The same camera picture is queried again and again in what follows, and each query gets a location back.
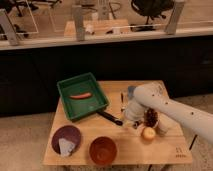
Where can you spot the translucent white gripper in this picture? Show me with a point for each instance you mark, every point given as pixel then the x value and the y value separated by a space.
pixel 133 124

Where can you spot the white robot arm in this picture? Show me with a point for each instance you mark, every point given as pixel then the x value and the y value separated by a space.
pixel 150 95

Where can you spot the red bowl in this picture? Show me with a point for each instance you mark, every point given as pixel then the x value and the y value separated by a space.
pixel 103 151

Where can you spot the orange fruit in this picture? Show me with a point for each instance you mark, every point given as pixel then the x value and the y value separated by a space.
pixel 148 133

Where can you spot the dark red grape bunch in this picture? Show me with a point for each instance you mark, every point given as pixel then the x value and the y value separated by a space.
pixel 150 117

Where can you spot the wooden table top board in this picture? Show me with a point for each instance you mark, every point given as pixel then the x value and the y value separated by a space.
pixel 132 149

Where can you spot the orange sausage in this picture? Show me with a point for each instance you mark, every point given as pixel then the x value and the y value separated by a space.
pixel 81 96

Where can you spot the green plastic tray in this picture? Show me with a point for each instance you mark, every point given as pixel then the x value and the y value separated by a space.
pixel 77 109

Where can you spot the dark maroon plate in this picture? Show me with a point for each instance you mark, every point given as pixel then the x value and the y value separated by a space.
pixel 70 133

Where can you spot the crumpled grey cloth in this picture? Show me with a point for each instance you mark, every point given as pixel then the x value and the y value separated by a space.
pixel 66 147

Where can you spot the black office chair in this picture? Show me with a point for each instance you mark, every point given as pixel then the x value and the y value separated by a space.
pixel 152 8

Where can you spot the right grey metal post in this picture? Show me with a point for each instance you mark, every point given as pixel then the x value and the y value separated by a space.
pixel 175 16

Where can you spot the grey metal post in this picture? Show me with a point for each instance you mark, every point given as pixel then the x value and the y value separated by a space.
pixel 78 21
pixel 175 16
pixel 8 28

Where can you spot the middle grey metal post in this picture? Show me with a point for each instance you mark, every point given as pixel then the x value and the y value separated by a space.
pixel 78 21

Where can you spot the left grey metal post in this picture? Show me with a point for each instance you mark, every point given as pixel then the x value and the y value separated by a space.
pixel 8 28

